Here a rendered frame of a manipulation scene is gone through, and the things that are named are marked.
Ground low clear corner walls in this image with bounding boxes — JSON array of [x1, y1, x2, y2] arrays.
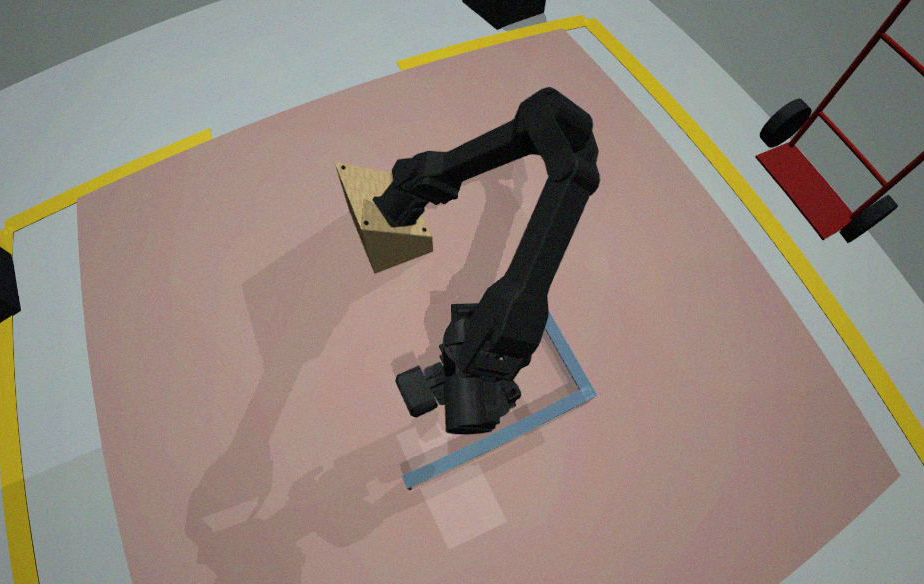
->
[[410, 329, 594, 489]]

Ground blue l-shaped low wall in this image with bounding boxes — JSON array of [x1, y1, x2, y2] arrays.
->
[[401, 311, 597, 490]]

